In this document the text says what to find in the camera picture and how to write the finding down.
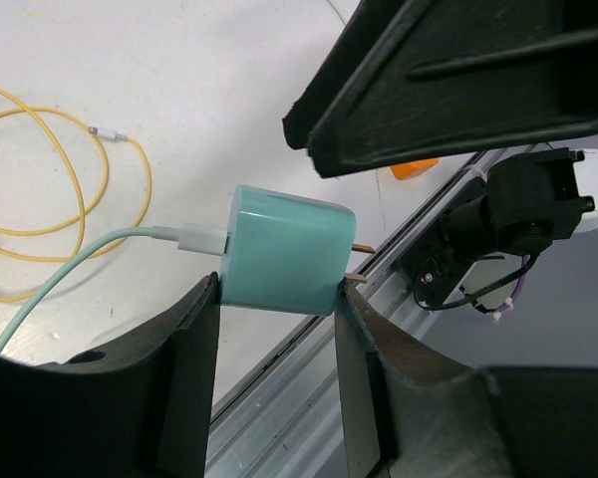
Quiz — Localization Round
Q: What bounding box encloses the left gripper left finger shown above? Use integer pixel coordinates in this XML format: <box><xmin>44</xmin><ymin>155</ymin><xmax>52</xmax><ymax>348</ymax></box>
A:
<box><xmin>0</xmin><ymin>274</ymin><xmax>220</xmax><ymax>477</ymax></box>

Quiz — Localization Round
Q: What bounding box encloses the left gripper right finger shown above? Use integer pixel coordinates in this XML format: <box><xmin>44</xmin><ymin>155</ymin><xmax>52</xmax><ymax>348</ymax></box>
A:
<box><xmin>334</xmin><ymin>283</ymin><xmax>598</xmax><ymax>477</ymax></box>

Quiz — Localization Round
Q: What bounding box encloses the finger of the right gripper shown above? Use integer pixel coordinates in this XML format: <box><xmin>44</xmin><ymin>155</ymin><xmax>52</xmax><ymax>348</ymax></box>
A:
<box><xmin>282</xmin><ymin>1</ymin><xmax>598</xmax><ymax>177</ymax></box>

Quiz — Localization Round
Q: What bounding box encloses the light teal charger with cable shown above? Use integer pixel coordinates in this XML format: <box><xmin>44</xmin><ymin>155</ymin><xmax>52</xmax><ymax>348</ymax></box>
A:
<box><xmin>151</xmin><ymin>183</ymin><xmax>378</xmax><ymax>318</ymax></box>

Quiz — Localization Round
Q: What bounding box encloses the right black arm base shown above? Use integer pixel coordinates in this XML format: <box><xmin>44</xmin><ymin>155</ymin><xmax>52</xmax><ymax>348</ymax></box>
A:
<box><xmin>396</xmin><ymin>178</ymin><xmax>485</xmax><ymax>307</ymax></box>

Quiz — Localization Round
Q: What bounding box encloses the orange power strip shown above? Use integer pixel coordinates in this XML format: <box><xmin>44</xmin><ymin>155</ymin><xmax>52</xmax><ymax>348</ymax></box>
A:
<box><xmin>390</xmin><ymin>157</ymin><xmax>439</xmax><ymax>180</ymax></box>

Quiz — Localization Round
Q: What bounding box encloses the aluminium front rail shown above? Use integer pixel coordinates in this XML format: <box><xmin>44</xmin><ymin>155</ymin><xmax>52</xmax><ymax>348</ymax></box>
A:
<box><xmin>205</xmin><ymin>148</ymin><xmax>598</xmax><ymax>477</ymax></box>

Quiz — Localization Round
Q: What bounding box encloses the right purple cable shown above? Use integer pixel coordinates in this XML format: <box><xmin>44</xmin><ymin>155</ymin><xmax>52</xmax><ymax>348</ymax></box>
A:
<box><xmin>492</xmin><ymin>253</ymin><xmax>534</xmax><ymax>323</ymax></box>

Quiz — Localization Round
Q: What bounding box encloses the yellow charging cable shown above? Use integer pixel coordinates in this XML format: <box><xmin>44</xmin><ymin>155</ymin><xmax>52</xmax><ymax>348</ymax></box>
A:
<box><xmin>0</xmin><ymin>82</ymin><xmax>153</xmax><ymax>304</ymax></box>

